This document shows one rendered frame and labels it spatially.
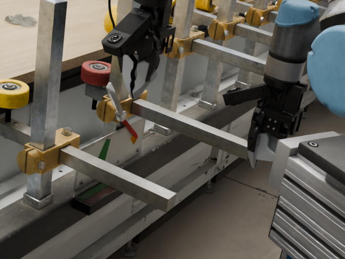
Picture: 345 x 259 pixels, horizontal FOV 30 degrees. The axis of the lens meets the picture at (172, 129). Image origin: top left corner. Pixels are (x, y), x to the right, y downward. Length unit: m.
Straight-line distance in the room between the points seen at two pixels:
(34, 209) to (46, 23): 0.39
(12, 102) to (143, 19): 0.33
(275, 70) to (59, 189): 0.53
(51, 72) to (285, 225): 0.51
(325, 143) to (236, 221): 1.74
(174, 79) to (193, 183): 1.04
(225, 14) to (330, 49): 1.04
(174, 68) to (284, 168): 0.63
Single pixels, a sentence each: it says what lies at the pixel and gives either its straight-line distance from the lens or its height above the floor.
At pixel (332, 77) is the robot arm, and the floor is 1.20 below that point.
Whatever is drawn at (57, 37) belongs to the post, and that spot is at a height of 1.07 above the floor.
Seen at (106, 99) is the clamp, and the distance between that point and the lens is 1.46.
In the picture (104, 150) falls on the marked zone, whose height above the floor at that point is 0.77.
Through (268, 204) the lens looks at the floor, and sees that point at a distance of 2.92.
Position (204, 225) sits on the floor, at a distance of 2.67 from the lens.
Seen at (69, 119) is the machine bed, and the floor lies 0.71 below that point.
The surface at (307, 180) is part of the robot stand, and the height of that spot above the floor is 0.96.
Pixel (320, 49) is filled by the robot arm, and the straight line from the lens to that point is 0.83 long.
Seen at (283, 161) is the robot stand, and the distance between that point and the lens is 1.10.
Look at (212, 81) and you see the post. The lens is 1.89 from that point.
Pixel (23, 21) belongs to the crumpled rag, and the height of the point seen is 0.91.
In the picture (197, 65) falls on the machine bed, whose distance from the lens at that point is 2.27.
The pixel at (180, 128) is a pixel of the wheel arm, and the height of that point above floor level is 0.84.
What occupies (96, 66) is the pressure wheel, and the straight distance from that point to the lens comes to 1.53.
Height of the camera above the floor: 1.44
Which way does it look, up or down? 25 degrees down
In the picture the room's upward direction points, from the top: 10 degrees clockwise
